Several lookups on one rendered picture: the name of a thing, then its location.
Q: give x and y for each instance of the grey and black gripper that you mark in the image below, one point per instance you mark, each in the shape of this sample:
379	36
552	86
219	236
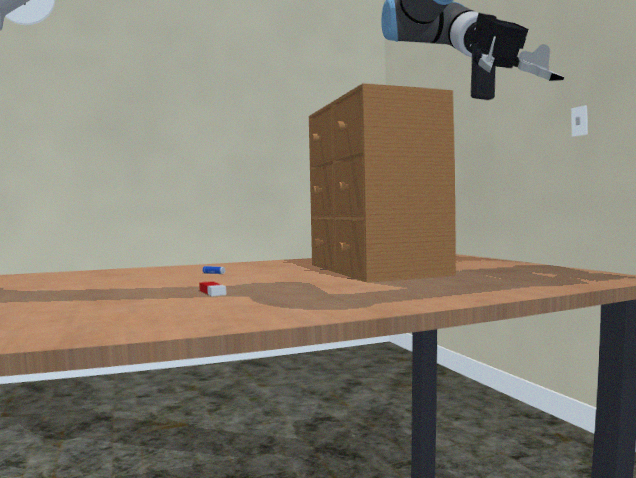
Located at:
506	48

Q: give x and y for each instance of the red and white eraser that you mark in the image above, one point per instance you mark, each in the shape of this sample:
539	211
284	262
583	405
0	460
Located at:
212	288

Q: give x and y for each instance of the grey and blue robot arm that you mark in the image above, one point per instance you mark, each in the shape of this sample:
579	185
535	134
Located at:
407	20

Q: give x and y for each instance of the blue aa battery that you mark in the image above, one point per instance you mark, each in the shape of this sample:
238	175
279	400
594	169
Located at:
213	269

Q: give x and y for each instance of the brown wooden chest of drawers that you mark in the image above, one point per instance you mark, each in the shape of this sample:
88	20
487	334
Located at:
409	182

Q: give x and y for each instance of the brown wooden drawer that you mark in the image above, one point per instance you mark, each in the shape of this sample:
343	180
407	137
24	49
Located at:
349	186
323	242
321	131
322	190
350	112
350	246

